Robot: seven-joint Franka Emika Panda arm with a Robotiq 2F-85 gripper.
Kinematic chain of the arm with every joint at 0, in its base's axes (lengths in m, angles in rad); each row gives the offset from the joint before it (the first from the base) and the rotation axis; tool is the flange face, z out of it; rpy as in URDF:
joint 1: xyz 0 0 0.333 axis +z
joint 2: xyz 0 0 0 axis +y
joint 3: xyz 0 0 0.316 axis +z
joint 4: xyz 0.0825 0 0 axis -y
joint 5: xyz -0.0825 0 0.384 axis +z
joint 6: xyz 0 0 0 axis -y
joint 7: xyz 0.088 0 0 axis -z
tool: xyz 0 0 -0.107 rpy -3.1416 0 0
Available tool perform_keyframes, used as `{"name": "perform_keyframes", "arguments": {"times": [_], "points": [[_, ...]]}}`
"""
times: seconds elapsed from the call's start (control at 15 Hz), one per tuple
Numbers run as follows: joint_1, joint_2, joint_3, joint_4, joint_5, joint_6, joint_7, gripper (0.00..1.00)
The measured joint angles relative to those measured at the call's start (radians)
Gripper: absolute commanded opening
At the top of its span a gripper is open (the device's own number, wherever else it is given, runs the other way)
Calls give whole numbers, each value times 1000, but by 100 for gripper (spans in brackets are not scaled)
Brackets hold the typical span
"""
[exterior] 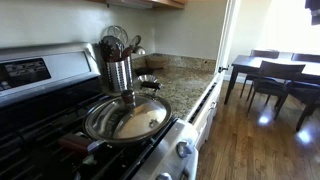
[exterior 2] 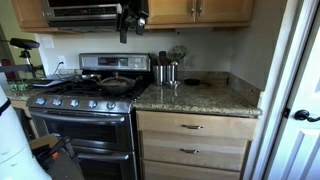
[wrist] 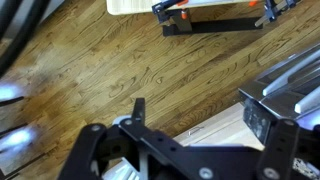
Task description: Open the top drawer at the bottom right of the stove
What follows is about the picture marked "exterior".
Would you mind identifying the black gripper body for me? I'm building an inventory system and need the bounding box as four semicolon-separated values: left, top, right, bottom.
304;0;320;26

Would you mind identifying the silver stove knob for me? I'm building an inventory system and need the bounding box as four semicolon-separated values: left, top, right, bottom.
176;139;194;158
156;172;173;180

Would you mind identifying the stainless steel gas stove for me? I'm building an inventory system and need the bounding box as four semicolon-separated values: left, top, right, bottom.
0;41;201;180

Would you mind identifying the dark wooden dining table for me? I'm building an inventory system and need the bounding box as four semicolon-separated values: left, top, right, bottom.
223;54;320;106

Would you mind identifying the white door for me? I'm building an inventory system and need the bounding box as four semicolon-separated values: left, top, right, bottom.
214;0;241;81

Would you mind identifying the wooden bowl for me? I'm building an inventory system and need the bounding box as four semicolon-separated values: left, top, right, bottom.
145;54;168;70

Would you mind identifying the steel ladle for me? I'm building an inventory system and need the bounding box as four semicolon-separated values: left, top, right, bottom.
132;45;147;56

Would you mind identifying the small black pan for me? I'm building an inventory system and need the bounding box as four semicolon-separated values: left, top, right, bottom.
137;74;163;92

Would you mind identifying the steel spoon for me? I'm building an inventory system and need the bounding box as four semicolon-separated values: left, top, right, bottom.
129;34;143;48

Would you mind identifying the wooden spoon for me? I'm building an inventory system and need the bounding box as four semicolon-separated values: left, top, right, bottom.
120;44;135;62

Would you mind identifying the steel pan lid with knob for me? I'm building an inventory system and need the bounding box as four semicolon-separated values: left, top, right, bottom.
83;89;173;143

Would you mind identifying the perforated steel utensil holder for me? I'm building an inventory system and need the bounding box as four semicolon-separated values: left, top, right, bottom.
105;56;134;94

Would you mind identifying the dark slotted spatula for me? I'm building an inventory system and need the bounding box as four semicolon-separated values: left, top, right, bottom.
99;35;124;63

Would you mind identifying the wooden wall cabinet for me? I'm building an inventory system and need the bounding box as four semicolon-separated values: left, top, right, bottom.
86;0;188;10

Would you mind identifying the wire skimmer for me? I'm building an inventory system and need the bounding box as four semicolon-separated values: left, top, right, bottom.
105;25;130;46

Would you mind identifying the frying pan with brown handle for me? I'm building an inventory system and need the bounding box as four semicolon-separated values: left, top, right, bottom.
58;94;174;156

